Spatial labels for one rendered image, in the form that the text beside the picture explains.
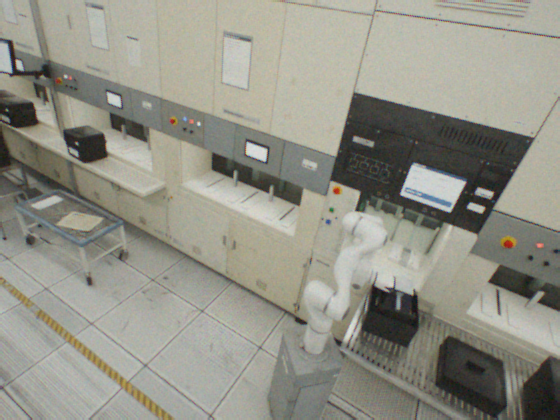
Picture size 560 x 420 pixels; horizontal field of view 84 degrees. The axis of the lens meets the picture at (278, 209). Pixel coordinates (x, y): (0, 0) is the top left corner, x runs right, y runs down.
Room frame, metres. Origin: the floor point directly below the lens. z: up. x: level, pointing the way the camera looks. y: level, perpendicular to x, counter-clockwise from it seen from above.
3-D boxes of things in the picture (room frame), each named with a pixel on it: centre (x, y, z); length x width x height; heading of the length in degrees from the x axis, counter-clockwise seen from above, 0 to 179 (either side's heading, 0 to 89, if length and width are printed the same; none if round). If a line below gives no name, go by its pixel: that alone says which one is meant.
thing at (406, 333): (1.34, -0.76, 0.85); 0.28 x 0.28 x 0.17; 75
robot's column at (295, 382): (1.09, -0.31, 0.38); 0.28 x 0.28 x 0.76; 20
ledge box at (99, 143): (2.74, 1.95, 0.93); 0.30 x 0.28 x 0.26; 62
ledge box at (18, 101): (3.24, 3.04, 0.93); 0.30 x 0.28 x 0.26; 68
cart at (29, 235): (2.25, 1.87, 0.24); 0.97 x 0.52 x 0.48; 68
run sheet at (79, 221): (2.15, 1.72, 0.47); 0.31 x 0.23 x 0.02; 87
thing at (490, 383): (1.05, -1.15, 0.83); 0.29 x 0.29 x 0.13; 66
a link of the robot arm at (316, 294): (1.10, -0.28, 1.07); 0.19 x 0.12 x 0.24; 55
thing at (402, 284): (1.34, -0.76, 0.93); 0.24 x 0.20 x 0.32; 165
